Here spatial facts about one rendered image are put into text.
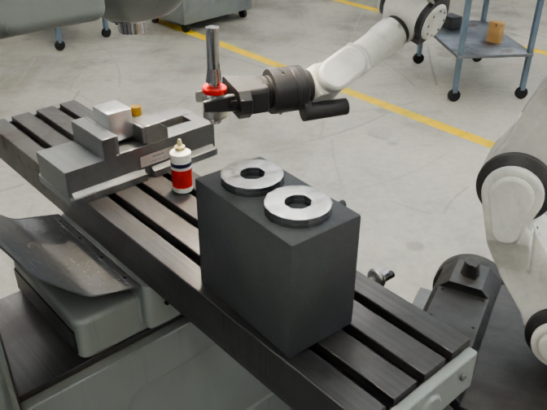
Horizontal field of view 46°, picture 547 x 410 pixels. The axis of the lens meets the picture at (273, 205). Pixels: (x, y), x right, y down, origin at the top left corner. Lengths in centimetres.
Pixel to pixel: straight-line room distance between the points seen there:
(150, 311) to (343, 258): 46
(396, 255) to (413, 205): 44
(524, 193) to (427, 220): 184
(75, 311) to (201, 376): 36
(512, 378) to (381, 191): 189
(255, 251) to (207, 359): 59
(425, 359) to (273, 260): 25
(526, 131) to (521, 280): 32
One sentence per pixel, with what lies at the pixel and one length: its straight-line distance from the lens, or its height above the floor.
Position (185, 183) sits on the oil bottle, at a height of 99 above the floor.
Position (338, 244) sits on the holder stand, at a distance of 85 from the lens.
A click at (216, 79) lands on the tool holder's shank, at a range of 122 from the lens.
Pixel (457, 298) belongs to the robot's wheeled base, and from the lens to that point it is 167.
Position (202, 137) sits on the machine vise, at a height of 101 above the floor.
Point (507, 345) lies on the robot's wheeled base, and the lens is 160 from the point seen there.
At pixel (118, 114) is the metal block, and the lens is 131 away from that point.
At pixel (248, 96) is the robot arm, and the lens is 121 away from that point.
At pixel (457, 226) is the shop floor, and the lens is 308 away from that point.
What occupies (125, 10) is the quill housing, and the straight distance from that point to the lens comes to 109.
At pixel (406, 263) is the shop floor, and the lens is 278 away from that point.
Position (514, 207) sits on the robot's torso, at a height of 98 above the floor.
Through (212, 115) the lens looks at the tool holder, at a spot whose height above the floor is 111.
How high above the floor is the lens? 160
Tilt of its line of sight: 31 degrees down
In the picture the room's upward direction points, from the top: straight up
